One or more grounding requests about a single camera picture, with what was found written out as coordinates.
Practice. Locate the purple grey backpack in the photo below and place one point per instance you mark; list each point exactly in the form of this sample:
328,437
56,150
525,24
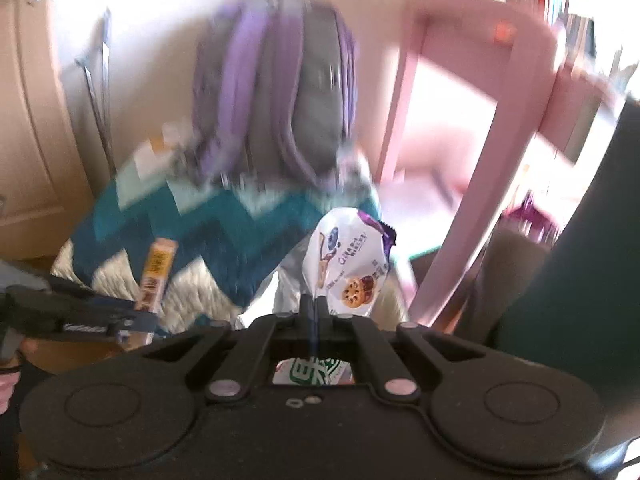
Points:
280,90

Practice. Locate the pink chair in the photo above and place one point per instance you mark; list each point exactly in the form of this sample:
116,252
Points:
500,110

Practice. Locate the metal folding stand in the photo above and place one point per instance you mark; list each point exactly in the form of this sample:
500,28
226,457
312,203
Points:
100,95

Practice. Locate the magenta toy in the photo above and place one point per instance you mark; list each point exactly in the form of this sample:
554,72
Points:
530,217

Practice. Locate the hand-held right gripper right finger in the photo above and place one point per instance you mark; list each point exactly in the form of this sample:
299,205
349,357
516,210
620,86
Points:
322,312

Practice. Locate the green white packet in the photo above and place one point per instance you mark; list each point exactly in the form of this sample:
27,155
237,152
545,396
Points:
310,372

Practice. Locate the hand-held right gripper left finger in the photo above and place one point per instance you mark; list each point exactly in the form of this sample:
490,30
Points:
305,312

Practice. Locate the white purple snack packet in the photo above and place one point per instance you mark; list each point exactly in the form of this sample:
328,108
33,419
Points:
345,265

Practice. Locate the dark teal cloth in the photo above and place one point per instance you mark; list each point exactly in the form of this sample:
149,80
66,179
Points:
575,285

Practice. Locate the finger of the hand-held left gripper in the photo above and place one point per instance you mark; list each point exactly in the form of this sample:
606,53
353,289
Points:
75,302
142,324

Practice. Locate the yellow white snack bar packet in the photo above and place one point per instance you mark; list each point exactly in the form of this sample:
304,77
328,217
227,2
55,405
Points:
157,270

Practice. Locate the cream cabinet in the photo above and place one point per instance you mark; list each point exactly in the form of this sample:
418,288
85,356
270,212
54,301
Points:
30,125

